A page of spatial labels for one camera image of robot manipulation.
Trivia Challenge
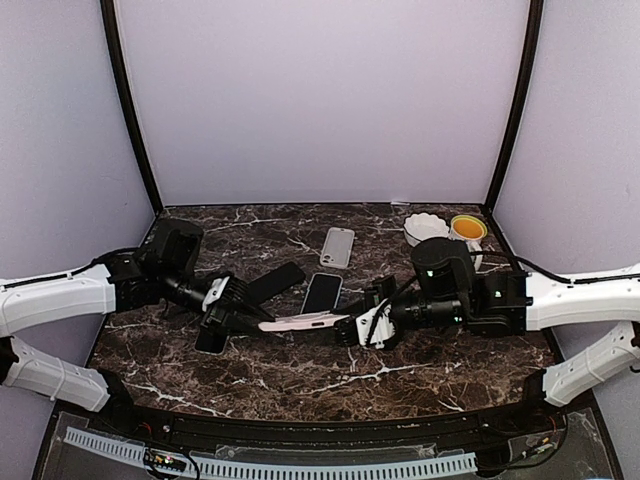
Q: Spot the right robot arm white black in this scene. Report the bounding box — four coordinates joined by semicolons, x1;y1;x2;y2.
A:
331;237;639;434

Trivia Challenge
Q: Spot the phone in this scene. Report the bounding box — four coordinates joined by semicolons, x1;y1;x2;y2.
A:
300;273;343;314
258;311;350;333
194;330;228;355

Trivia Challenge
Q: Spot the left black frame post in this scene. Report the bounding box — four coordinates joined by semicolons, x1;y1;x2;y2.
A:
100;0;164;215

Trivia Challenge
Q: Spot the small green circuit board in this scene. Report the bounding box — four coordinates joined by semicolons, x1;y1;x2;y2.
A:
142;448;187;475

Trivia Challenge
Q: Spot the black front rail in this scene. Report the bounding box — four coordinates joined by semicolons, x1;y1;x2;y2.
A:
89;404;568;450

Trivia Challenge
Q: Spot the white patterned mug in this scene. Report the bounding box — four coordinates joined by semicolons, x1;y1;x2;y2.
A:
449;229;483;272

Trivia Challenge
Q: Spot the white phone case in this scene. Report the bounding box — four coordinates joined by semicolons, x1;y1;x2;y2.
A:
319;227;355;269

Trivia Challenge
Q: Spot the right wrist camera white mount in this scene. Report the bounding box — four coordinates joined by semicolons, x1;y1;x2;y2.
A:
334;306;399;349

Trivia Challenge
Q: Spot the right black frame post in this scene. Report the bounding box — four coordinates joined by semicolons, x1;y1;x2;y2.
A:
483;0;544;216

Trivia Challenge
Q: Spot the black smartphone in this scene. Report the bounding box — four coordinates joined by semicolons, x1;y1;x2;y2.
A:
248;262;306;305

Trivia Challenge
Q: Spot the white scalloped bowl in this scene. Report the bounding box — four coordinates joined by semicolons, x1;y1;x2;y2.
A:
403;213;449;247

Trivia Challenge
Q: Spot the white slotted cable duct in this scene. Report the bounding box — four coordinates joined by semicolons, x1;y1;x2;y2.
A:
63;427;478;480

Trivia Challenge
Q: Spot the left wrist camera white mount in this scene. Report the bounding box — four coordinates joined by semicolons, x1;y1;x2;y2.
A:
202;275;248;312

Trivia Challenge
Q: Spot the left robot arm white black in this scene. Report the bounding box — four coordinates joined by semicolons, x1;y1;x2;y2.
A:
1;219;271;436

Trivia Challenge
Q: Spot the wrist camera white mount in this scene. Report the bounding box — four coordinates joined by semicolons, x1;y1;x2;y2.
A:
334;306;399;349
202;275;248;312

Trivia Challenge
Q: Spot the black frame post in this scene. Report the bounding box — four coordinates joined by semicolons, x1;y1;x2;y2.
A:
483;0;544;216
100;0;164;215

